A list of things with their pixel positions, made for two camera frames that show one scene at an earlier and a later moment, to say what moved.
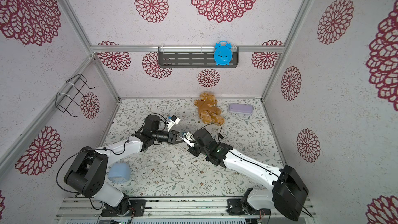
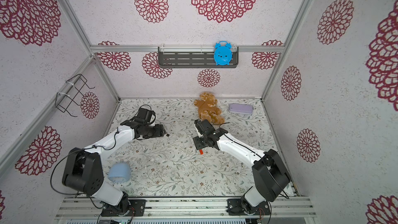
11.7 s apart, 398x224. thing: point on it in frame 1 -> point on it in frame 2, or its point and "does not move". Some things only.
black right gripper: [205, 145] -> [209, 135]
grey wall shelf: [193, 57] does not move
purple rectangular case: [241, 108] does not move
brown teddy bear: [208, 111] does not move
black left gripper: [173, 136] -> [159, 131]
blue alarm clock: [223, 53] does not move
